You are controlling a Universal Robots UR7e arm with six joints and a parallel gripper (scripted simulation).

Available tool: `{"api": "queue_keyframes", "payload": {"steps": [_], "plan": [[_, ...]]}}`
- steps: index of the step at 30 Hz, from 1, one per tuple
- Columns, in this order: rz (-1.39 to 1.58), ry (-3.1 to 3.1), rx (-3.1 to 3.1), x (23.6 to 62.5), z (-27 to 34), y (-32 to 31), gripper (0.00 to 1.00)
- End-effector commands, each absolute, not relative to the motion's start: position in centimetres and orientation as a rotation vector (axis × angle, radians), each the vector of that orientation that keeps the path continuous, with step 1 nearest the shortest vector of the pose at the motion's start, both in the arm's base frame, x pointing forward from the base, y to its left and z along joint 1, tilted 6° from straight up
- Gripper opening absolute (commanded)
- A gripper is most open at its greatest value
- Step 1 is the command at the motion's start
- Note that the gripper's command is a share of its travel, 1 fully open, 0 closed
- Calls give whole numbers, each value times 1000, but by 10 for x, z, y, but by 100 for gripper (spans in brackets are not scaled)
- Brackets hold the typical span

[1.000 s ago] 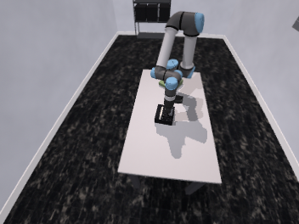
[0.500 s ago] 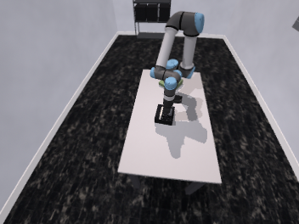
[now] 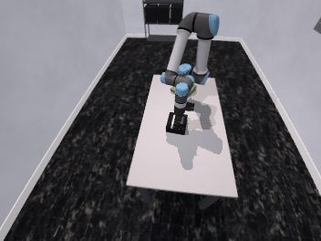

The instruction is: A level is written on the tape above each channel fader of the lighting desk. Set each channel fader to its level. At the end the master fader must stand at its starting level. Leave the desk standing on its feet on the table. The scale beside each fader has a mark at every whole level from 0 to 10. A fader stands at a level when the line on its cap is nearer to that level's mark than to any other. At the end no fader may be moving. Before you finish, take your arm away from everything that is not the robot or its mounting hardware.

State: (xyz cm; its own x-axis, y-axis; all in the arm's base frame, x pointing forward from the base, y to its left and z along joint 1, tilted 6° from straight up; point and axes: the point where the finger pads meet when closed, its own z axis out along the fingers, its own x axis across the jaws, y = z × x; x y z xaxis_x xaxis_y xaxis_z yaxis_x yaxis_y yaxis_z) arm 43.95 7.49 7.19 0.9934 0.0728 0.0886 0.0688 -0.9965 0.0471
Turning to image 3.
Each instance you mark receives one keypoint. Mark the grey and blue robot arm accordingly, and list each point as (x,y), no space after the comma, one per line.
(206,26)

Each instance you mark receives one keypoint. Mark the black lighting desk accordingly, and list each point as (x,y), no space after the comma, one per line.
(174,126)

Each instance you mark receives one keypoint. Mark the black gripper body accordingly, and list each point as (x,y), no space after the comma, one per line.
(179,109)

